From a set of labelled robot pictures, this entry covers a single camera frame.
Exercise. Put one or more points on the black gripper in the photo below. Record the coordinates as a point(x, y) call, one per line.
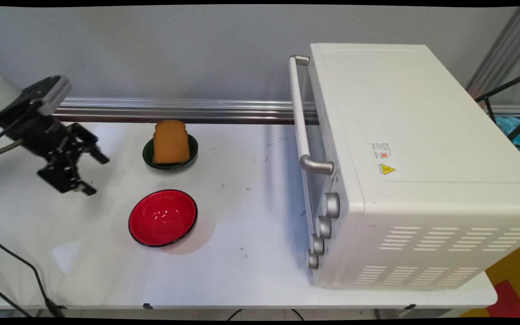
point(39, 133)

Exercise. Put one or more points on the brown toast slice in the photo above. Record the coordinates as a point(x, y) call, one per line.
point(170, 142)

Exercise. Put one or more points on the red bowl with black rim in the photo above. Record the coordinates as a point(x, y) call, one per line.
point(163, 219)

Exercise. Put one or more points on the dark green small bowl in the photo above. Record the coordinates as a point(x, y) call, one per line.
point(193, 151)

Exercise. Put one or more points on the black table edge clip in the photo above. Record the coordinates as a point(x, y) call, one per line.
point(409, 308)
point(147, 306)

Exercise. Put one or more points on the silver oven knob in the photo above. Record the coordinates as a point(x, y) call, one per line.
point(318, 245)
point(313, 260)
point(324, 227)
point(332, 205)

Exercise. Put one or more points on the white printed label sticker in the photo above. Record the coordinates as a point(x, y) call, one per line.
point(381, 150)

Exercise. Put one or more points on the yellow warning triangle sticker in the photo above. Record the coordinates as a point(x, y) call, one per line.
point(387, 169)

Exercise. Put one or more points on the white toaster oven body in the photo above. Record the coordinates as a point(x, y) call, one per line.
point(422, 158)

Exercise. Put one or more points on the yellow red floor mat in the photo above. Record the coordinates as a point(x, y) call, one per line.
point(513, 289)

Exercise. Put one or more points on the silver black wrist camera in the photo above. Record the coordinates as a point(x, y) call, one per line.
point(50, 92)

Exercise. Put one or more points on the aluminium profile rail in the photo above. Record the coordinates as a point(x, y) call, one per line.
point(174, 109)

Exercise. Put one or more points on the slanted aluminium post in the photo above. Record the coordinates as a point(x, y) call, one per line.
point(501, 54)

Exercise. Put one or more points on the black metal frame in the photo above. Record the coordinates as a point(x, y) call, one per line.
point(519, 124)

